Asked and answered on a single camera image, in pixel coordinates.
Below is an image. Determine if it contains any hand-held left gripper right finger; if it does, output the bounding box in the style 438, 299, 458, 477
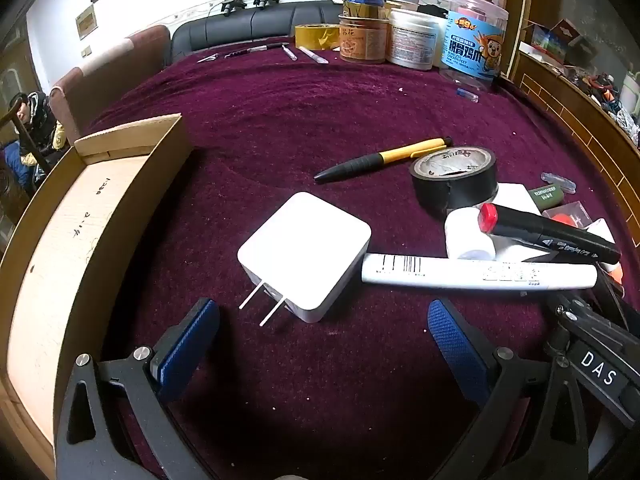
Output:
427, 299, 592, 480

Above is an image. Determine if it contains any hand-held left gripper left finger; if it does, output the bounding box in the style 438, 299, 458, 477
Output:
55, 298, 220, 480

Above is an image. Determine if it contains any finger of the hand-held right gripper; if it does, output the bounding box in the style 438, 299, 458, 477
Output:
546, 292, 640, 361

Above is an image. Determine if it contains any white marker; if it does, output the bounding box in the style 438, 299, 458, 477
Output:
361, 252, 600, 292

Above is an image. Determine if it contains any white tube with orange tip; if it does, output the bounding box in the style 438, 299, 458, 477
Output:
585, 217, 626, 282

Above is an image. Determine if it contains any black marker with red cap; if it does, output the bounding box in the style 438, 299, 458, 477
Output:
477, 203, 622, 266

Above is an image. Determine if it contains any small white roll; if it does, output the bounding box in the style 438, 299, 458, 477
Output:
444, 206, 497, 261

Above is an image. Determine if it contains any dark green small box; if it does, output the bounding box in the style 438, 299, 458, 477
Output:
527, 185, 565, 209

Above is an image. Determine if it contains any clear plastic piece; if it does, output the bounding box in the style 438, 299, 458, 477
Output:
541, 172, 577, 193

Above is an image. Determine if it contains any white box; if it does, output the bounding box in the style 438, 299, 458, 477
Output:
492, 182, 551, 263

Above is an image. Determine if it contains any white charger adapter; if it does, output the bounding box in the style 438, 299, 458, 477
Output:
237, 191, 372, 328

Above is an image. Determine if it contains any black tape roll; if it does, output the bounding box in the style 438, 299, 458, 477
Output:
409, 146, 500, 219

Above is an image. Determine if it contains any brown cardboard box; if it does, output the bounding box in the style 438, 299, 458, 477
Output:
0, 112, 196, 461

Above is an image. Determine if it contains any yellow and black pen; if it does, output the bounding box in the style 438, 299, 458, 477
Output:
314, 136, 453, 184

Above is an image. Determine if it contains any clear case with orange item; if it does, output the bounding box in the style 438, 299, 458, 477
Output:
545, 201, 593, 228

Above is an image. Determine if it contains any wooden sideboard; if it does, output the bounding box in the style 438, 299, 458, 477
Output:
510, 50, 640, 241

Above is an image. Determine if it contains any purple velvet tablecloth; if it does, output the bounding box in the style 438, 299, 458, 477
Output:
75, 35, 640, 480

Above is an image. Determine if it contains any pile of assorted clutter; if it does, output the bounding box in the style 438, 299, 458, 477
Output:
520, 17, 640, 146

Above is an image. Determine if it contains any maroon upholstered chair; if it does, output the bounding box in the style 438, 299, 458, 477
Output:
48, 25, 172, 146

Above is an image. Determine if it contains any clear jar with blue label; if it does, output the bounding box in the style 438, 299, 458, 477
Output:
440, 0, 510, 92

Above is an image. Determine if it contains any white plastic jar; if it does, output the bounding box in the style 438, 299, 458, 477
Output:
387, 8, 447, 71

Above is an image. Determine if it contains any brown labelled jar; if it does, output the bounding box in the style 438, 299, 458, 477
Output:
338, 14, 390, 65

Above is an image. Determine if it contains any black leather sofa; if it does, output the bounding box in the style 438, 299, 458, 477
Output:
170, 1, 351, 66

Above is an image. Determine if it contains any yellow tape roll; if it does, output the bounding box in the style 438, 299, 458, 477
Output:
294, 23, 341, 52

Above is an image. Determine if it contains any amber clear tape roll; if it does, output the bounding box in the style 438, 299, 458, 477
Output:
344, 0, 388, 20

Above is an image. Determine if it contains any wooden door frame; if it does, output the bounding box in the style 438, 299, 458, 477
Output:
507, 0, 536, 78

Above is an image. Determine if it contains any gold wall plaque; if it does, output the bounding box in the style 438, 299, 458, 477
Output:
75, 3, 97, 39

